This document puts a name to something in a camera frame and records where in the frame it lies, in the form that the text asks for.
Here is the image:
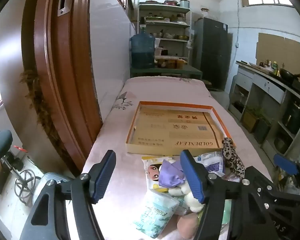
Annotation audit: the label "purple white plastic package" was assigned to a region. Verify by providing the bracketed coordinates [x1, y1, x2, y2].
[194, 151, 225, 175]

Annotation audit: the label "mint green pouch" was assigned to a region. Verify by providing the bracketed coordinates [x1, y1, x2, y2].
[221, 199, 232, 230]

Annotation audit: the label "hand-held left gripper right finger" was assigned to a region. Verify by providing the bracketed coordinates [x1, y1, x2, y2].
[180, 149, 277, 240]

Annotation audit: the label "dark cooking pot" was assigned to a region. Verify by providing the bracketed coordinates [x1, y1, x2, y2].
[281, 101, 300, 135]

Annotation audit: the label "leopard print cloth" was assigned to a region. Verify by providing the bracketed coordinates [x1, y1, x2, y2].
[221, 137, 245, 178]

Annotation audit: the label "black wok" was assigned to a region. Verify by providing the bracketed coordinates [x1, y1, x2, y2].
[279, 68, 300, 83]

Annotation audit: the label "purple fabric bow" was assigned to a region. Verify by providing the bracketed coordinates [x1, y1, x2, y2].
[159, 160, 188, 188]

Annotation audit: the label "brown wooden door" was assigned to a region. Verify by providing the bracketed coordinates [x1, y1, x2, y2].
[21, 0, 103, 178]

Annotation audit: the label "metal wheel frame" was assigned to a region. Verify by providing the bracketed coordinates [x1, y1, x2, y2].
[14, 169, 42, 203]

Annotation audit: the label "dried plant bunch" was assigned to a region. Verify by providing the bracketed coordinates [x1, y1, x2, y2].
[19, 69, 73, 160]

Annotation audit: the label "row of condiment bottles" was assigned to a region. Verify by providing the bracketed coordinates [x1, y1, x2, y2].
[259, 59, 279, 72]

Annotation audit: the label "dark grey refrigerator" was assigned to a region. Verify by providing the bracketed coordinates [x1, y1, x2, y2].
[192, 17, 233, 90]

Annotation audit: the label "green white tissue pack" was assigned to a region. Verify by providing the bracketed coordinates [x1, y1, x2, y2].
[133, 189, 180, 239]

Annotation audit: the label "blue water jug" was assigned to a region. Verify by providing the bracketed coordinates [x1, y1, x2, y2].
[130, 24, 156, 69]

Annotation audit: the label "yellow cartoon tissue pack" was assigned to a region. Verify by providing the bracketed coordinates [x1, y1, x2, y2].
[142, 156, 177, 193]

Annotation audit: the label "black office stool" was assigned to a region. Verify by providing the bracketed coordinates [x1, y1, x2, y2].
[0, 130, 28, 180]

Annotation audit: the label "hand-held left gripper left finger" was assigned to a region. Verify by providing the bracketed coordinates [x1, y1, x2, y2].
[20, 150, 117, 240]

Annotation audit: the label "orange rimmed cardboard box tray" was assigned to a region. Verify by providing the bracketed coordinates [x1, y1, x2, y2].
[126, 101, 237, 157]

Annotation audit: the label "metal door latch plate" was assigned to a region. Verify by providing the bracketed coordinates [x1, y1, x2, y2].
[57, 0, 72, 17]

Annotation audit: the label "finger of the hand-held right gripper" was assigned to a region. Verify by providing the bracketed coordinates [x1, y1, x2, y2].
[245, 166, 284, 210]
[274, 154, 300, 188]

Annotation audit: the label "white plush bear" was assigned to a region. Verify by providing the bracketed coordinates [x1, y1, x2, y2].
[169, 182, 206, 213]

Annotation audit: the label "potted green plants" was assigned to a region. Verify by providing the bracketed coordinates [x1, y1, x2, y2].
[241, 106, 273, 143]

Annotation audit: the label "cardboard sheets on wall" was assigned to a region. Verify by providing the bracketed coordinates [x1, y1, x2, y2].
[256, 32, 300, 77]

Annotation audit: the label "blue white tissue pack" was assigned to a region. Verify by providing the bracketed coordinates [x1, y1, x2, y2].
[174, 196, 188, 216]

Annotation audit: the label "green wooden bench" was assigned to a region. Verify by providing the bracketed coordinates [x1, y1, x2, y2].
[130, 65, 203, 79]

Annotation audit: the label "white fan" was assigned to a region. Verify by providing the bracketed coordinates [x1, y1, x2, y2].
[32, 172, 75, 207]

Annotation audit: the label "grey kitchen counter cabinet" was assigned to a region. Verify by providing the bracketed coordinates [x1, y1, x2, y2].
[227, 60, 300, 160]

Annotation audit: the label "white metal shelf rack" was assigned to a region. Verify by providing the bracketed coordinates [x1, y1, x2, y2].
[137, 1, 192, 67]

